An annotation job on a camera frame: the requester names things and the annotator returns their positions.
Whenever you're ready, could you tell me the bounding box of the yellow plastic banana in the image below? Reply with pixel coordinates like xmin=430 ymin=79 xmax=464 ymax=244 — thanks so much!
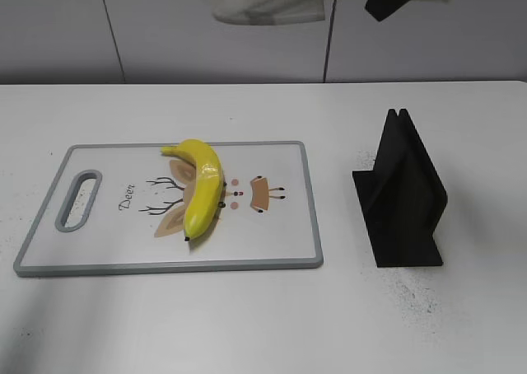
xmin=161 ymin=139 xmax=225 ymax=241

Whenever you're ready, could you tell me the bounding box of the black knife stand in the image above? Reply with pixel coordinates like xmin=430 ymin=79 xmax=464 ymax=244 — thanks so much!
xmin=352 ymin=109 xmax=448 ymax=268

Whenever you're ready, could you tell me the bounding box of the white cutting board grey rim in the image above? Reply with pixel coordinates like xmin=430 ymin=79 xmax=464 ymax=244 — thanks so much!
xmin=13 ymin=141 xmax=323 ymax=278

